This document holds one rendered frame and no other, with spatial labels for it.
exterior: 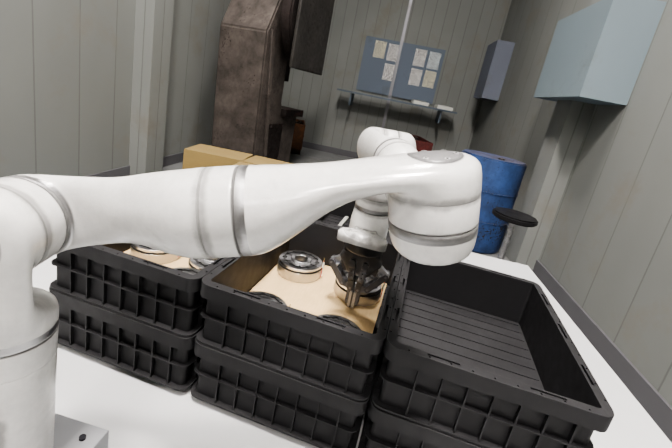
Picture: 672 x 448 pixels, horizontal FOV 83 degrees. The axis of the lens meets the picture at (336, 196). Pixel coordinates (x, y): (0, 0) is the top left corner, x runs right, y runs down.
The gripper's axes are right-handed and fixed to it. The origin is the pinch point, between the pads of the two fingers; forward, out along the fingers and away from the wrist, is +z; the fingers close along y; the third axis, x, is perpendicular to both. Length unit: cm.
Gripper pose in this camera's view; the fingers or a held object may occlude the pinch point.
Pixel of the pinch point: (352, 297)
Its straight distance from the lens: 80.5
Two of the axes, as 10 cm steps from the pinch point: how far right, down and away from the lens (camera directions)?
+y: -9.5, -2.4, 2.0
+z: -1.9, 9.5, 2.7
